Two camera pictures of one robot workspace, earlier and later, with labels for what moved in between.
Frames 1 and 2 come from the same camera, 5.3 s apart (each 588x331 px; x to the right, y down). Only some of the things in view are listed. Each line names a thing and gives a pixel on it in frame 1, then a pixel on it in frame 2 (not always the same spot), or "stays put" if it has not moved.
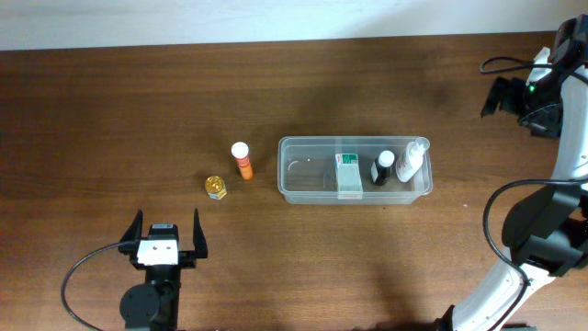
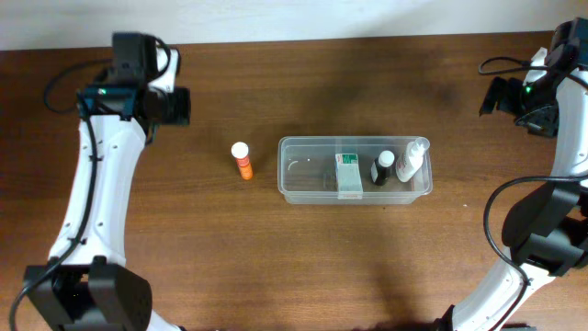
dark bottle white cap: x=381 y=167 stays put
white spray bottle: x=411 y=160 stays put
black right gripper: x=548 y=127 stays put
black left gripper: x=188 y=259 → x=183 y=113
